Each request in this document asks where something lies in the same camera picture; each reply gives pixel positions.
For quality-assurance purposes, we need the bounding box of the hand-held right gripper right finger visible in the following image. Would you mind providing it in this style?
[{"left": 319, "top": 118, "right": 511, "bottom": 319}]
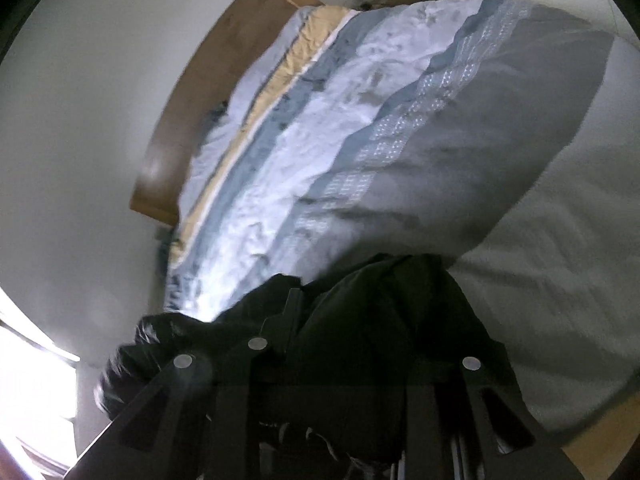
[{"left": 406, "top": 355, "right": 586, "bottom": 480}]

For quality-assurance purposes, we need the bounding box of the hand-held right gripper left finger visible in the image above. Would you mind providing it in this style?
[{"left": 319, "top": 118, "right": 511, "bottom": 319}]
[{"left": 62, "top": 287, "right": 303, "bottom": 480}]

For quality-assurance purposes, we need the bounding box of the black puffer jacket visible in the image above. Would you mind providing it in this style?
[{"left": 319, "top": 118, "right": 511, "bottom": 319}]
[{"left": 95, "top": 254, "right": 525, "bottom": 480}]

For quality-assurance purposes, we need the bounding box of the green cloth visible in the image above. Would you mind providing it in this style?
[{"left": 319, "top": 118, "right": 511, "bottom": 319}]
[{"left": 154, "top": 227, "right": 177, "bottom": 273}]

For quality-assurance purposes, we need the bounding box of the bright window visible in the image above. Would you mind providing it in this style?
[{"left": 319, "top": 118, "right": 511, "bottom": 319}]
[{"left": 0, "top": 284, "right": 82, "bottom": 467}]

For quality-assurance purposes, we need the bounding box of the striped duvet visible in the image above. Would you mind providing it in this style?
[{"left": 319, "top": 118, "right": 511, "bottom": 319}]
[{"left": 162, "top": 0, "right": 615, "bottom": 323}]

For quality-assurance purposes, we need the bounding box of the wooden headboard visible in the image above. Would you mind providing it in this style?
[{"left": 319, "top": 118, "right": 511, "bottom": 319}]
[{"left": 129, "top": 0, "right": 326, "bottom": 226}]

